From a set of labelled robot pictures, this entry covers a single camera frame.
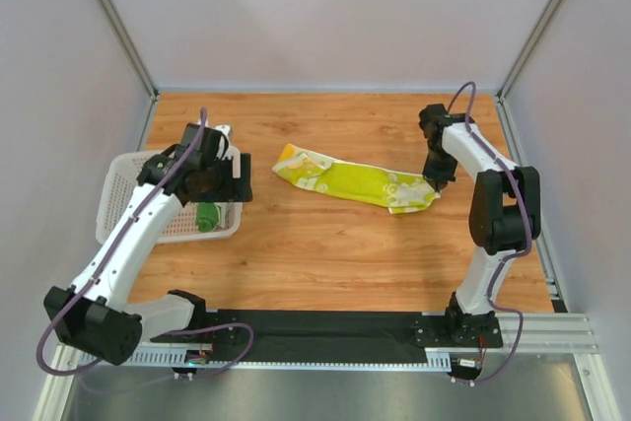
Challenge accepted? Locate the green dinosaur pattern towel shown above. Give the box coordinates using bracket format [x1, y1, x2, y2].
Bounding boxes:
[195, 202, 233, 233]

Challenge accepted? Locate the lime yellow towel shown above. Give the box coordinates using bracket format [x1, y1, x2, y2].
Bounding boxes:
[272, 144, 441, 215]

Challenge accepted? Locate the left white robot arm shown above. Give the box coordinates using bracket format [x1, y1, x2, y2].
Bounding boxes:
[43, 118, 252, 366]

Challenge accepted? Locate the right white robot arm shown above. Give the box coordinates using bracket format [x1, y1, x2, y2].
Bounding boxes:
[414, 104, 541, 348]

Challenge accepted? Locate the white perforated plastic basket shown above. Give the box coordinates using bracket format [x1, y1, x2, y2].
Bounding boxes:
[96, 150, 243, 244]

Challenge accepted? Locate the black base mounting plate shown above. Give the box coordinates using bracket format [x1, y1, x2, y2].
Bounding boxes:
[150, 309, 505, 364]

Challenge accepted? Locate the right aluminium frame post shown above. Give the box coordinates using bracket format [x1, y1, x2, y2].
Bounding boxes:
[496, 0, 597, 100]

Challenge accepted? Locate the aluminium frame post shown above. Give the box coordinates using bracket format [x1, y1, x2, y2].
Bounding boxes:
[96, 0, 159, 101]
[496, 0, 597, 100]

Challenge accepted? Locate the white slotted cable duct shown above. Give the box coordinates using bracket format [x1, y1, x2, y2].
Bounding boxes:
[122, 347, 453, 371]

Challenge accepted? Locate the aluminium front rail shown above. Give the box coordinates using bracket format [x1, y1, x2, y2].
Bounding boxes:
[59, 308, 594, 365]

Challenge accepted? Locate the left aluminium frame post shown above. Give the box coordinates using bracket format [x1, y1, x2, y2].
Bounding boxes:
[96, 0, 159, 101]

